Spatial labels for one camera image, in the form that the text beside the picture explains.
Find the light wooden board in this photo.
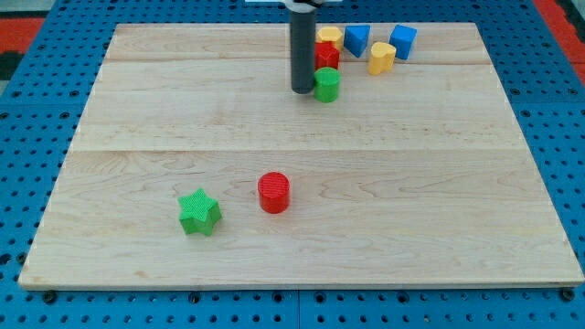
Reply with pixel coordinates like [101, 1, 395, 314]
[18, 23, 584, 291]

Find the red cylinder block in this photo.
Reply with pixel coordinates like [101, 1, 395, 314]
[257, 172, 290, 214]

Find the green cylinder block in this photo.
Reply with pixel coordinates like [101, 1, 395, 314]
[314, 67, 341, 102]

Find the green star block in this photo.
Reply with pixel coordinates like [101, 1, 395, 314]
[177, 188, 222, 236]

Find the yellow hexagon block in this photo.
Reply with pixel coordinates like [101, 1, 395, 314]
[315, 26, 344, 51]

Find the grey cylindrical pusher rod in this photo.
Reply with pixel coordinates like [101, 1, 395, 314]
[285, 1, 316, 94]

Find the yellow heart block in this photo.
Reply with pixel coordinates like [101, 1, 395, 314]
[367, 42, 397, 75]

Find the blue triangle block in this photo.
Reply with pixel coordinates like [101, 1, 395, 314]
[344, 25, 371, 58]

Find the blue cube block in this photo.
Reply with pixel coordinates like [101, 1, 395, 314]
[389, 25, 418, 60]

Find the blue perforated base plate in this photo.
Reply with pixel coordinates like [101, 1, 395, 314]
[1, 0, 584, 328]

